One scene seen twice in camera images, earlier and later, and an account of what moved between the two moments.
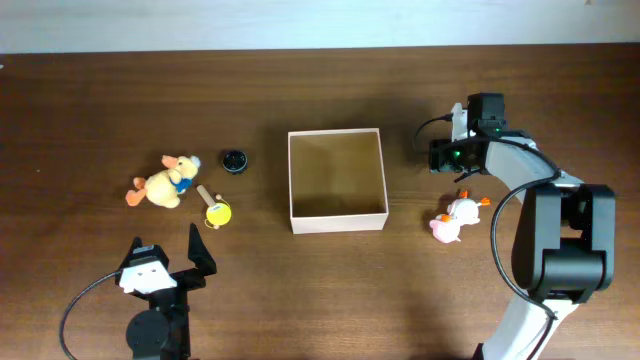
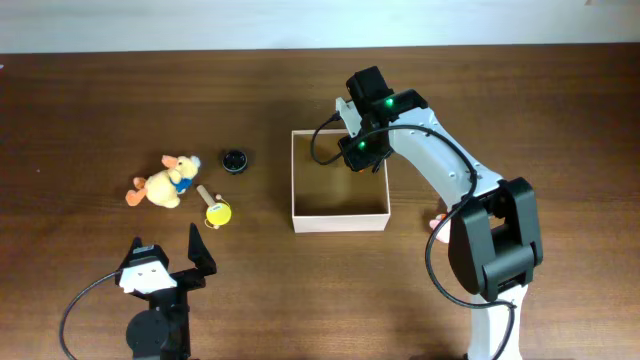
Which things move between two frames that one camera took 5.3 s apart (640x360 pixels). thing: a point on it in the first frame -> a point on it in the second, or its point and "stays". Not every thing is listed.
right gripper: [439, 158] -> [354, 157]
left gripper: [203, 261] stays
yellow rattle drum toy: [218, 213] stays
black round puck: [235, 162] stays
